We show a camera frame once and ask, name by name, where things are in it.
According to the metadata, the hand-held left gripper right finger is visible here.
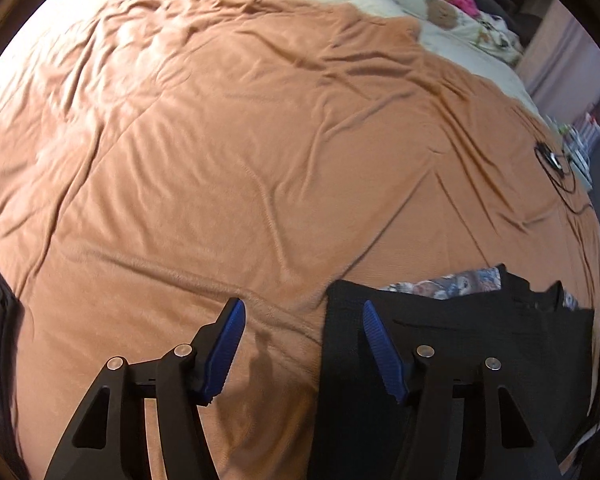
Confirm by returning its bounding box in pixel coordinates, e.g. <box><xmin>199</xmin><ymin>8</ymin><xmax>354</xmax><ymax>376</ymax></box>
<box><xmin>361</xmin><ymin>300</ymin><xmax>563</xmax><ymax>480</ymax></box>

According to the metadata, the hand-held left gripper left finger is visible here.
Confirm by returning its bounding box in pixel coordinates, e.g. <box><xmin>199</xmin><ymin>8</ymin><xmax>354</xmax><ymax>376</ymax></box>
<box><xmin>44</xmin><ymin>297</ymin><xmax>247</xmax><ymax>480</ymax></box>

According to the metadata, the black shirt with patterned trim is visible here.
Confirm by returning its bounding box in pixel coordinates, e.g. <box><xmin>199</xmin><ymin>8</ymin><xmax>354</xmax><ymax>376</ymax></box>
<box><xmin>307</xmin><ymin>262</ymin><xmax>597</xmax><ymax>480</ymax></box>

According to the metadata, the brown blanket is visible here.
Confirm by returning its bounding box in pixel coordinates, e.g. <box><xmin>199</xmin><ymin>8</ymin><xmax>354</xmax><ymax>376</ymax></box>
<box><xmin>0</xmin><ymin>0</ymin><xmax>600</xmax><ymax>480</ymax></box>

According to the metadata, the small black device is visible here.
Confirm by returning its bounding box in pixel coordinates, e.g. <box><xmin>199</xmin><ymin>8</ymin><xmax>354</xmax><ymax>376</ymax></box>
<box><xmin>536</xmin><ymin>144</ymin><xmax>563</xmax><ymax>171</ymax></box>

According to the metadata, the bear print pillow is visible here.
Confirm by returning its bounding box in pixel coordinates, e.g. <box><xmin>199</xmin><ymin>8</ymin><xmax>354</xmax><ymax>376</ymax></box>
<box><xmin>404</xmin><ymin>0</ymin><xmax>525</xmax><ymax>65</ymax></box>

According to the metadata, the pink curtain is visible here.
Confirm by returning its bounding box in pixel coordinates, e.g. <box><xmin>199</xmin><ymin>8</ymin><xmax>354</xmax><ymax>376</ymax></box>
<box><xmin>522</xmin><ymin>0</ymin><xmax>600</xmax><ymax>107</ymax></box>

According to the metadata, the black cable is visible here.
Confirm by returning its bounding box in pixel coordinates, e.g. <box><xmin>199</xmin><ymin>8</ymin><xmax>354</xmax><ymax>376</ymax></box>
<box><xmin>532</xmin><ymin>141</ymin><xmax>596</xmax><ymax>214</ymax></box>

